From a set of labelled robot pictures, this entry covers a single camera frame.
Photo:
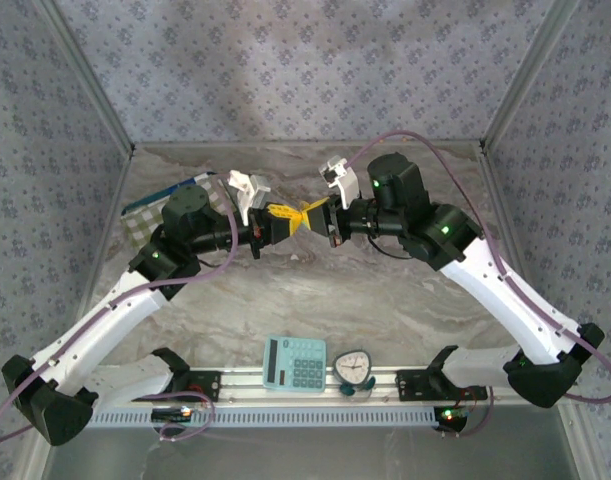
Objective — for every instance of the teal calculator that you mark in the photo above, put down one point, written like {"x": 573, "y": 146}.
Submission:
{"x": 295, "y": 365}

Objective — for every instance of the teal alarm clock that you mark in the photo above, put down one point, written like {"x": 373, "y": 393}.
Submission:
{"x": 352, "y": 370}

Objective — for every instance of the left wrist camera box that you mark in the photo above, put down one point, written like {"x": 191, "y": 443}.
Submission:
{"x": 245, "y": 192}

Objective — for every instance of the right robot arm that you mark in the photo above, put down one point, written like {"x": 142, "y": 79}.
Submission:
{"x": 510, "y": 300}

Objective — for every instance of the teal plastic tray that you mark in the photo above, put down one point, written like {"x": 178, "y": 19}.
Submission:
{"x": 185, "y": 183}

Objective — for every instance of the green checked cloth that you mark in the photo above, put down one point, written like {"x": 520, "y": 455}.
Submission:
{"x": 140, "y": 225}

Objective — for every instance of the aluminium frame post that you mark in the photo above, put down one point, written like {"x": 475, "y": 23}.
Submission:
{"x": 90, "y": 75}
{"x": 527, "y": 75}

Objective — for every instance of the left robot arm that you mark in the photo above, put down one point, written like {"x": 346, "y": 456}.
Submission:
{"x": 100, "y": 330}

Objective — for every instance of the small electronics board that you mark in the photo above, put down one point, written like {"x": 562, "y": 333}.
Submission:
{"x": 170, "y": 414}

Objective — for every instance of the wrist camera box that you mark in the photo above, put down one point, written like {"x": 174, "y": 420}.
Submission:
{"x": 345, "y": 182}
{"x": 245, "y": 192}

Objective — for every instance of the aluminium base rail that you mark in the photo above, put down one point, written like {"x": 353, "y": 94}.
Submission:
{"x": 240, "y": 385}

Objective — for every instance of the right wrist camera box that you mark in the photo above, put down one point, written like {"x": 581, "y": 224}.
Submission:
{"x": 345, "y": 182}

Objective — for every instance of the aluminium table edge rail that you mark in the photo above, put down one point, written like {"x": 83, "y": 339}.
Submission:
{"x": 500, "y": 200}
{"x": 114, "y": 200}

